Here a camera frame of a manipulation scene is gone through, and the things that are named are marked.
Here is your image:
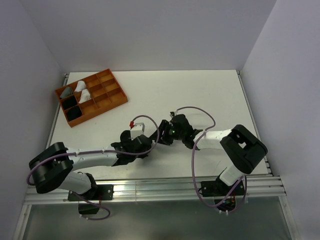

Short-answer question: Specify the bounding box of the orange compartment tray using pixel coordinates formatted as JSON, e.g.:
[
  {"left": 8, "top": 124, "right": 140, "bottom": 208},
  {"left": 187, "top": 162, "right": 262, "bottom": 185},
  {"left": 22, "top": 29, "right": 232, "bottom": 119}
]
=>
[{"left": 55, "top": 68, "right": 128, "bottom": 128}]

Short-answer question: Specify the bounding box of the black sock with white stripes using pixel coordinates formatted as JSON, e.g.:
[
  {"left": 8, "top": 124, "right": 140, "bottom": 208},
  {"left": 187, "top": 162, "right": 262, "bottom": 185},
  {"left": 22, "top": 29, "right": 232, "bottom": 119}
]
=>
[{"left": 61, "top": 95, "right": 78, "bottom": 110}]

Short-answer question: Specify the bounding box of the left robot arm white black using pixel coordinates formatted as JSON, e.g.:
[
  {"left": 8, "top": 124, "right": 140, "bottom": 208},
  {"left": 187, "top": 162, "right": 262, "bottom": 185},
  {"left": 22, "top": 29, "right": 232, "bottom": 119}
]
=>
[{"left": 27, "top": 130, "right": 153, "bottom": 200}]

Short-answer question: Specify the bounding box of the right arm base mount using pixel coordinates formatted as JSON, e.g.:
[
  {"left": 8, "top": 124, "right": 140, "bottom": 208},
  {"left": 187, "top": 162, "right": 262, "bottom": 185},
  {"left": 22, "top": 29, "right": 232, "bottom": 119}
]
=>
[{"left": 198, "top": 179, "right": 245, "bottom": 197}]

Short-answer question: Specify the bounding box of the white rolled sock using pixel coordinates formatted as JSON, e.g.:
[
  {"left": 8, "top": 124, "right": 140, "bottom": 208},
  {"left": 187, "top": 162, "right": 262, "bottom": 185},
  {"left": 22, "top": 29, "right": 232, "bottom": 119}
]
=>
[
  {"left": 74, "top": 80, "right": 87, "bottom": 93},
  {"left": 78, "top": 89, "right": 92, "bottom": 104}
]

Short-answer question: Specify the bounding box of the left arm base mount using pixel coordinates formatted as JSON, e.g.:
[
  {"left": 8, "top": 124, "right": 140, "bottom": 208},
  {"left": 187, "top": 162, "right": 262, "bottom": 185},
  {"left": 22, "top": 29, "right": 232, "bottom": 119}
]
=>
[{"left": 67, "top": 184, "right": 114, "bottom": 217}]

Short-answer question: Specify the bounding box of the grey rolled sock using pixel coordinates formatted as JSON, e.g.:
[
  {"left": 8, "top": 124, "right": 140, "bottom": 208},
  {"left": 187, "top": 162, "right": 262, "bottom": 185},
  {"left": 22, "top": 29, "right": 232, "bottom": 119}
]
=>
[{"left": 59, "top": 86, "right": 74, "bottom": 99}]

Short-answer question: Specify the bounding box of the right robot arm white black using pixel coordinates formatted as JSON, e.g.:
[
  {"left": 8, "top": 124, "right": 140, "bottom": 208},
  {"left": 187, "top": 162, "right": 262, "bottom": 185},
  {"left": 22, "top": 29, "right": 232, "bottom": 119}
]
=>
[{"left": 154, "top": 114, "right": 268, "bottom": 195}]

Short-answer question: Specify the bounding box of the lower white rolled sock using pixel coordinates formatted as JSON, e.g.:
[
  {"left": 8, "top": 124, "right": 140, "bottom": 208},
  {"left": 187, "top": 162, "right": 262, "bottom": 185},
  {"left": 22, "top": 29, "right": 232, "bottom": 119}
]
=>
[{"left": 78, "top": 89, "right": 92, "bottom": 104}]

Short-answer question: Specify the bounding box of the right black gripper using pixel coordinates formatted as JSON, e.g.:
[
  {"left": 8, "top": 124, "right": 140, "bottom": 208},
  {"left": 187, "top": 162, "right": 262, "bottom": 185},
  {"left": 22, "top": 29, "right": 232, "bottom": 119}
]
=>
[{"left": 149, "top": 119, "right": 185, "bottom": 146}]

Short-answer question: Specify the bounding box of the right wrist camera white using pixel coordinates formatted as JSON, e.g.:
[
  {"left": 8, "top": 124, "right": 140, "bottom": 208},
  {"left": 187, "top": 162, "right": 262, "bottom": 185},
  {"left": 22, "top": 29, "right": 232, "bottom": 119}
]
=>
[{"left": 170, "top": 111, "right": 179, "bottom": 118}]

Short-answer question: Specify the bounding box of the aluminium frame rail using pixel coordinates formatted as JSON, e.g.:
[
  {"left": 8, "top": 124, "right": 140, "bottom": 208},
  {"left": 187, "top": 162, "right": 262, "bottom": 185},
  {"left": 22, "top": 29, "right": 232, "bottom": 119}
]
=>
[{"left": 13, "top": 70, "right": 301, "bottom": 240}]

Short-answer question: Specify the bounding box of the upper white rolled sock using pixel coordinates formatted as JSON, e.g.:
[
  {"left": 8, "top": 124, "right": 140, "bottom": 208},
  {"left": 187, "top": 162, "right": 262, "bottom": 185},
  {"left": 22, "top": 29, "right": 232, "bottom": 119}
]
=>
[{"left": 74, "top": 80, "right": 87, "bottom": 93}]

